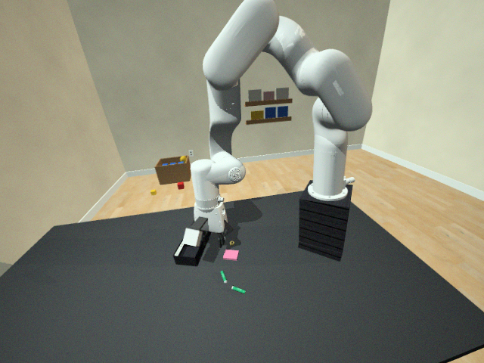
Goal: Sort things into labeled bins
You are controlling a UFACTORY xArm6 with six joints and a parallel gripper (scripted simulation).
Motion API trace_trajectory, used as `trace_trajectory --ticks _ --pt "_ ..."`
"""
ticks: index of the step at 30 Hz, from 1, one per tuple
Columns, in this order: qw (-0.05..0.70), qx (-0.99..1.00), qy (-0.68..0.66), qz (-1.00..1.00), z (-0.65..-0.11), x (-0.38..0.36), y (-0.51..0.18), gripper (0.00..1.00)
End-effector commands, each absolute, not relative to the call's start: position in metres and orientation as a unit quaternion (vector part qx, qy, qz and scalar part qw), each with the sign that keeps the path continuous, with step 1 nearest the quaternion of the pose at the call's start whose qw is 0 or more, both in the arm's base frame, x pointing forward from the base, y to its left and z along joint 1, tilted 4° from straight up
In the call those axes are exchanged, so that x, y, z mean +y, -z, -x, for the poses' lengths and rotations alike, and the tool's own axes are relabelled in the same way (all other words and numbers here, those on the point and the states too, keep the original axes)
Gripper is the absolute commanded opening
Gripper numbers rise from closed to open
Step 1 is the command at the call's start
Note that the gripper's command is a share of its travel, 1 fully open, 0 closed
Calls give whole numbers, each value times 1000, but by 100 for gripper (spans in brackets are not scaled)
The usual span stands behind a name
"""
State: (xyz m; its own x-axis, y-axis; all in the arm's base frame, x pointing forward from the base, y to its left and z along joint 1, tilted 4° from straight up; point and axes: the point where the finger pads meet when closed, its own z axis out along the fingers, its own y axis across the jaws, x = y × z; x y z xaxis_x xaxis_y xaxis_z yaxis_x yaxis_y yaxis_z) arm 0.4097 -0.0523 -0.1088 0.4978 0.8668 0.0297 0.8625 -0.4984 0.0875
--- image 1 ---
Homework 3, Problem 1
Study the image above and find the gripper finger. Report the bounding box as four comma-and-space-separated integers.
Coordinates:
202, 231, 209, 245
217, 220, 233, 248

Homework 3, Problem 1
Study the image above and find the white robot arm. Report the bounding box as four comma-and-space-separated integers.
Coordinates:
191, 0, 373, 209

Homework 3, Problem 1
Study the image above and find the dark grey rack of bins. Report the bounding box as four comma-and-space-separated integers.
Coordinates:
173, 238, 206, 266

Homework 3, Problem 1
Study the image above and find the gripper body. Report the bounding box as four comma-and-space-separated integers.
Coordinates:
194, 202, 228, 233

